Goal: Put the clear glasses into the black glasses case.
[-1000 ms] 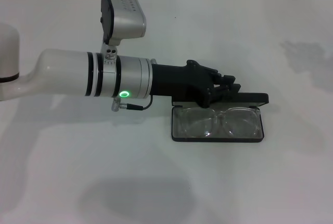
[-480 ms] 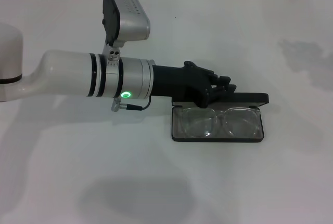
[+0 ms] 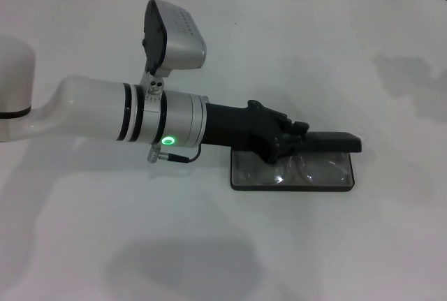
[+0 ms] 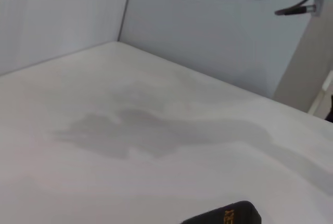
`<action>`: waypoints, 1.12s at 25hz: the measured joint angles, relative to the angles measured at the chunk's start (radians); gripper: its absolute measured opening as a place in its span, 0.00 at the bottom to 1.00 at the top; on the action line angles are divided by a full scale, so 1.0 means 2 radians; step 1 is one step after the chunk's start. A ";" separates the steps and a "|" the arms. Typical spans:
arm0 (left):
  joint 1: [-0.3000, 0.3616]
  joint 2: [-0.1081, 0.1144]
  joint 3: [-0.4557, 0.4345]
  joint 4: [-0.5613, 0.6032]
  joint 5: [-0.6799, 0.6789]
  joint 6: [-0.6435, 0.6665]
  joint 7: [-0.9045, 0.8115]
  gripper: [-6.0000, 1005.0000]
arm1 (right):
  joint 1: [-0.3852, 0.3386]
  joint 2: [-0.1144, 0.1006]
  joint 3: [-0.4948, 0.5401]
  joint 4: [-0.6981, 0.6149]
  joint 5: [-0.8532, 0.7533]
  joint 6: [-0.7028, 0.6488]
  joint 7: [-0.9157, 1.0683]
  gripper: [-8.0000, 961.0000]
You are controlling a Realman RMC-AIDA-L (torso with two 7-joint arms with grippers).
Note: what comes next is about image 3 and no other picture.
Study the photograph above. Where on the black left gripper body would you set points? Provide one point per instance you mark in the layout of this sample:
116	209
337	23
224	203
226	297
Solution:
244	130

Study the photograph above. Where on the black glasses case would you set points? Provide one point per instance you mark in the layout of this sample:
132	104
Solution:
335	142

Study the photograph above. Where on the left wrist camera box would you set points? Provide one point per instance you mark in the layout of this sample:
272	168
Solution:
181	46

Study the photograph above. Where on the clear white glasses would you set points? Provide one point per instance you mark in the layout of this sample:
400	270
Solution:
314	172

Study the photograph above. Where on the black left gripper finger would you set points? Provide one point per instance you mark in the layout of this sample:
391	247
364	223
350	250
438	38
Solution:
297	128
288	144

